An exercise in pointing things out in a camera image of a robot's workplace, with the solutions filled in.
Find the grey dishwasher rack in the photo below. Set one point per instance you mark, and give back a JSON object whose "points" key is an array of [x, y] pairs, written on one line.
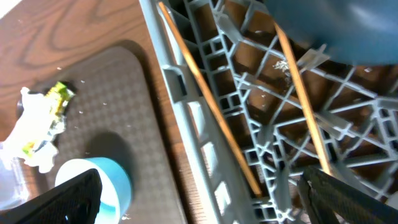
{"points": [[237, 50]]}

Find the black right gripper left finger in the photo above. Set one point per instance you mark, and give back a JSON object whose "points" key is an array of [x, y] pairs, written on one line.
{"points": [[74, 201]]}

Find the light blue bowl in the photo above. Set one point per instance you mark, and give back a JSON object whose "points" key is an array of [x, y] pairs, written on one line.
{"points": [[116, 192]]}

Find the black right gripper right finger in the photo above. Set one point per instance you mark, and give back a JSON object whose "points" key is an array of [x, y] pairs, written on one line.
{"points": [[323, 197]]}

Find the wooden chopstick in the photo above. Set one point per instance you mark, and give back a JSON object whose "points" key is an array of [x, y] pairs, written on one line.
{"points": [[304, 101], [234, 146]]}

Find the dark blue plate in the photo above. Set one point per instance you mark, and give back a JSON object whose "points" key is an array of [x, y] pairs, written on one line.
{"points": [[356, 32]]}

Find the crumpled plastic snack wrapper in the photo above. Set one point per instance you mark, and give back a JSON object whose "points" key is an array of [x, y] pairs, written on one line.
{"points": [[42, 119]]}

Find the dark brown serving tray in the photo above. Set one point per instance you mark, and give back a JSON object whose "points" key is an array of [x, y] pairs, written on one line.
{"points": [[111, 115]]}

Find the clear plastic bin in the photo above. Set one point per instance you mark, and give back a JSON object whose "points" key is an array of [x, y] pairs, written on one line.
{"points": [[14, 190]]}

